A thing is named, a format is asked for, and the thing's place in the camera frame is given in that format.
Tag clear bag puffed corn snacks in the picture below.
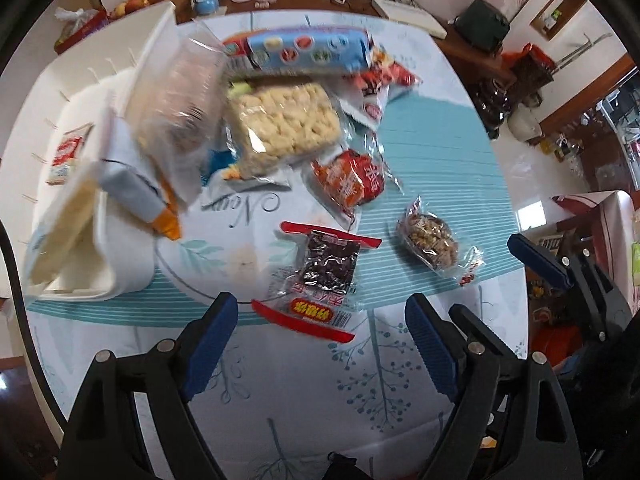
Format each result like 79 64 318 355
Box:
227 82 345 179

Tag white set-top box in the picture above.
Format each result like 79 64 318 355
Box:
372 0 447 40

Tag green snack packet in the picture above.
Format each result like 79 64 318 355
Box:
227 81 253 99

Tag red gift bag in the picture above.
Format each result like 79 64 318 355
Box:
501 44 556 103

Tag red white cookie packet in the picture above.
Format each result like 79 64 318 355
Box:
46 122 93 185

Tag dark dates red-trim packet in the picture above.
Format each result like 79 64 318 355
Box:
250 221 382 344

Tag white round pot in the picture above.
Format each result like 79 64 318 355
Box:
506 103 542 142

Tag clear nut cluster packet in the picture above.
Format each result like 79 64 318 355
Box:
396 196 485 286

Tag white plastic storage bin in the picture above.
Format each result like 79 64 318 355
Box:
1 1 180 302

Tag dark ceramic jar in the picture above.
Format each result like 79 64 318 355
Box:
471 78 514 140

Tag white red apple chips bag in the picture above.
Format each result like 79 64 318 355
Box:
336 47 422 131

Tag blue red biscuit package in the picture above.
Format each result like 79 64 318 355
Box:
221 25 374 77

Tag orange red snack packet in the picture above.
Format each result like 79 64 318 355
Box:
311 150 385 212

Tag clear bag brown cookies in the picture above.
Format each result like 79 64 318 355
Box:
126 22 229 206

